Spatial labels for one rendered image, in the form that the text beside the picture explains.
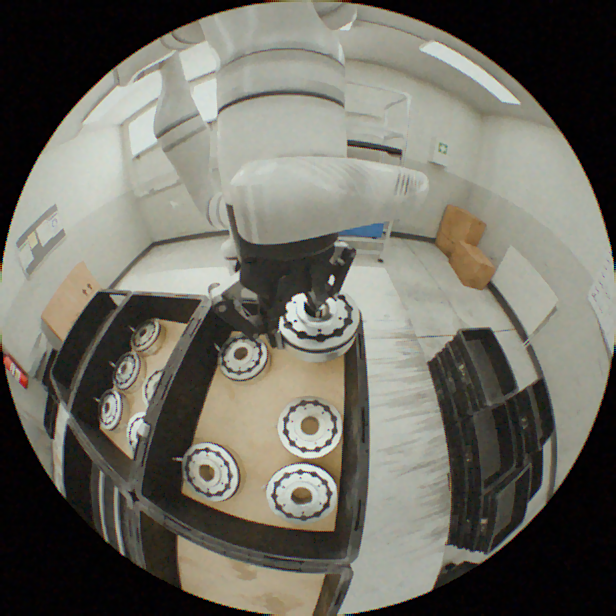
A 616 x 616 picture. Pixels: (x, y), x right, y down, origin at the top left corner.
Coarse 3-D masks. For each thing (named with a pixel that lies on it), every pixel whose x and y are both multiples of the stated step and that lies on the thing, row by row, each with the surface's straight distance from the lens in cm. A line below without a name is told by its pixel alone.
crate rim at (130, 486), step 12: (204, 300) 39; (120, 312) 58; (108, 324) 58; (192, 324) 36; (180, 336) 35; (96, 348) 56; (180, 348) 34; (168, 360) 34; (84, 372) 56; (168, 372) 33; (156, 384) 33; (72, 396) 58; (156, 396) 33; (72, 408) 58; (72, 420) 56; (144, 420) 33; (96, 456) 45; (108, 468) 41; (132, 468) 35; (120, 480) 38; (132, 480) 36
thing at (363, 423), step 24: (360, 312) 32; (192, 336) 34; (360, 336) 29; (360, 360) 27; (168, 384) 32; (360, 384) 25; (360, 408) 24; (360, 432) 24; (144, 456) 33; (360, 456) 24; (144, 480) 34; (360, 480) 24; (144, 504) 35; (360, 504) 25; (192, 528) 30; (360, 528) 26; (240, 552) 29; (264, 552) 28
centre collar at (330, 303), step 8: (304, 296) 22; (328, 304) 21; (336, 304) 21; (296, 312) 20; (304, 312) 20; (328, 312) 20; (336, 312) 20; (304, 320) 19; (312, 320) 19; (320, 320) 19; (328, 320) 19
